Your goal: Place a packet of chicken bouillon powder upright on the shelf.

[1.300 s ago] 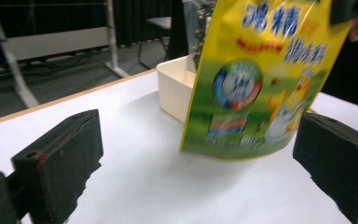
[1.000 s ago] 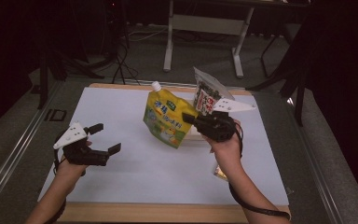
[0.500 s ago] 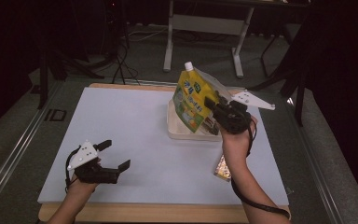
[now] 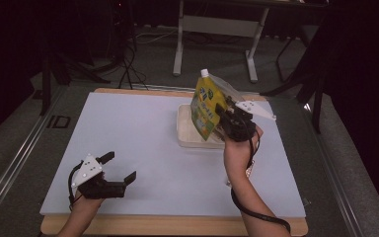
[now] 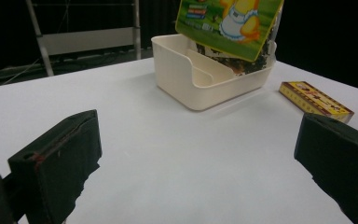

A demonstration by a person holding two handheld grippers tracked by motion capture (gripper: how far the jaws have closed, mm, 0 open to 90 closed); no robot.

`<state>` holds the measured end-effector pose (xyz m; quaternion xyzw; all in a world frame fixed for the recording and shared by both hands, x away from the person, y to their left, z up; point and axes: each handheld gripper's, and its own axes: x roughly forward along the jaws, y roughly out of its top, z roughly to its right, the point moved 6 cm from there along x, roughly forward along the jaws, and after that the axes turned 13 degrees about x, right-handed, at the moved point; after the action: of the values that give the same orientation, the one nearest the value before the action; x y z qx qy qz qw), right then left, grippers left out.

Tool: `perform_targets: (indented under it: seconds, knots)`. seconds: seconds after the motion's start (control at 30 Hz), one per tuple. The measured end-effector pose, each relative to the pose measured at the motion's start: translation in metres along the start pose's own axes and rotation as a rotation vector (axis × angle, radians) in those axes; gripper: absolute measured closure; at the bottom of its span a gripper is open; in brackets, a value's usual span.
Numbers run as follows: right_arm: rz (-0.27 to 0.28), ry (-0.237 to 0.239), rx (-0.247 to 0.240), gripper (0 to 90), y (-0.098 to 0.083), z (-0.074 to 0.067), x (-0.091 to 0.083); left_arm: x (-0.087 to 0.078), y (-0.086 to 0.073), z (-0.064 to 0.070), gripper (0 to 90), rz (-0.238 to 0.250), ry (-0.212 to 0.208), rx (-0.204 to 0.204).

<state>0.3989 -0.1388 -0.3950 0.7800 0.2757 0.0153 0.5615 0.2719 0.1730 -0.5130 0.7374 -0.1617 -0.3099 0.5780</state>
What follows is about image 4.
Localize metal floor rail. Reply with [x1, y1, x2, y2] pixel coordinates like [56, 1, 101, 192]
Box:
[300, 102, 367, 237]
[0, 86, 67, 228]

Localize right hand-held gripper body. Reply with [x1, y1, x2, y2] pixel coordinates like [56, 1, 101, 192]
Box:
[220, 100, 276, 143]

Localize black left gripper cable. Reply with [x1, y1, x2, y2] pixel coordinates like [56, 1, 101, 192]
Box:
[67, 160, 86, 211]

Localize person's right hand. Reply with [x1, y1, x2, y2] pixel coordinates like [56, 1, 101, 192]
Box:
[222, 125, 265, 181]

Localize black metal stand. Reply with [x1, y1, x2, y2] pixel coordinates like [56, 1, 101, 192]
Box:
[38, 45, 113, 117]

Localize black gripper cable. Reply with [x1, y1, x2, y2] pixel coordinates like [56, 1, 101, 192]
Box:
[230, 126, 292, 234]
[67, 160, 86, 211]

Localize white plastic container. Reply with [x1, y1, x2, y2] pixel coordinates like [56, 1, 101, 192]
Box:
[176, 103, 227, 150]

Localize person's left hand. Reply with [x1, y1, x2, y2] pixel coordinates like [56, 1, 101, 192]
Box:
[68, 193, 106, 226]

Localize pale table mat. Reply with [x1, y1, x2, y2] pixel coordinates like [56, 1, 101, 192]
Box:
[38, 92, 307, 218]

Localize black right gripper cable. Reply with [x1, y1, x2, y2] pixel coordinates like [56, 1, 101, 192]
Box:
[230, 126, 292, 234]

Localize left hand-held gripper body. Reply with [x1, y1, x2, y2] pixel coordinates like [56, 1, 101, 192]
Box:
[71, 153, 127, 200]

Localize white floor cable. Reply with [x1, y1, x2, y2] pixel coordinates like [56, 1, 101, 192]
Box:
[133, 29, 180, 45]

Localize black chair frame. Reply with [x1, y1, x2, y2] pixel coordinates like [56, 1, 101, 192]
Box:
[260, 28, 331, 134]

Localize black floor cables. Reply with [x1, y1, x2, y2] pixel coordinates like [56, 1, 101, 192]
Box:
[117, 39, 150, 91]

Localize white metal desk frame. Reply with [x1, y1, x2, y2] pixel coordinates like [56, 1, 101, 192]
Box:
[172, 0, 330, 84]

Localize yellow spouted refill pouch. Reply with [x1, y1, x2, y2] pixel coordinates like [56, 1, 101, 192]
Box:
[189, 68, 230, 142]

